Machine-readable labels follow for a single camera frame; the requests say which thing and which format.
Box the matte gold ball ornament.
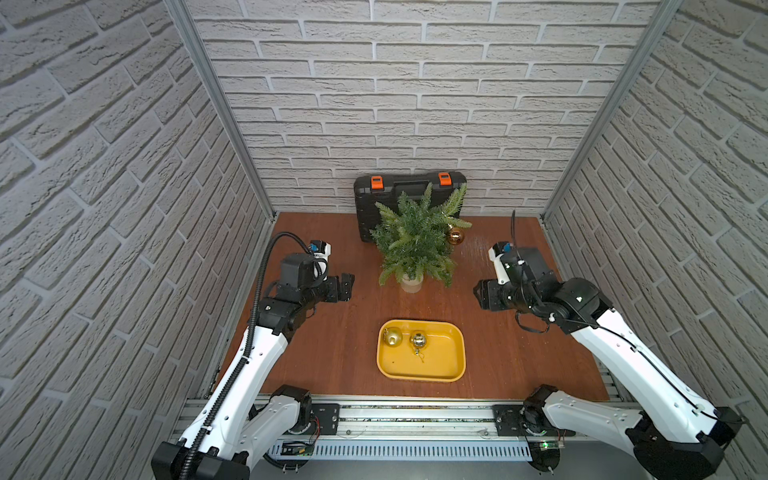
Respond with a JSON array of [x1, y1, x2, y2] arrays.
[[382, 327, 403, 347]]

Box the copper brown ball ornament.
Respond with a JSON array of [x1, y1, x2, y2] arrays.
[[447, 226, 465, 246]]

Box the shiny gold ball ornament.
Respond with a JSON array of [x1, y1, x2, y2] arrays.
[[410, 331, 427, 351]]

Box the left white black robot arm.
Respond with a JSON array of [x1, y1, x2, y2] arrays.
[[151, 240, 354, 479]]

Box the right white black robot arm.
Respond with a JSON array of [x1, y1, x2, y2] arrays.
[[473, 242, 744, 479]]

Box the white tree pot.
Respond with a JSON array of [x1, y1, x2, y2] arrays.
[[399, 274, 424, 294]]

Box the small green christmas tree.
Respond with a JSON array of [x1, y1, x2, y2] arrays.
[[371, 184, 472, 287]]

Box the yellow plastic tray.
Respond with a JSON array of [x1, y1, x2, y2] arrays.
[[376, 319, 467, 383]]

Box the black tool case orange latches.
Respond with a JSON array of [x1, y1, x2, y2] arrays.
[[353, 171, 467, 243]]

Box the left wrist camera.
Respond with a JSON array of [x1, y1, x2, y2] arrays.
[[309, 240, 331, 278]]

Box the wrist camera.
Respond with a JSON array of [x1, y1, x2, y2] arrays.
[[488, 241, 511, 285], [309, 240, 331, 278]]

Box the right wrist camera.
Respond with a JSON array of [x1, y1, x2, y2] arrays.
[[488, 241, 511, 285]]

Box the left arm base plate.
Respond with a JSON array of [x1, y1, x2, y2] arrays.
[[298, 403, 341, 436]]

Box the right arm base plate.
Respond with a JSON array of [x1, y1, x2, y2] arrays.
[[491, 404, 576, 437]]

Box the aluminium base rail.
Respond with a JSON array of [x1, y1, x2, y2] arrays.
[[173, 394, 661, 462]]

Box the left black corrugated cable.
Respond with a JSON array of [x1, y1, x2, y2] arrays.
[[176, 231, 313, 480]]

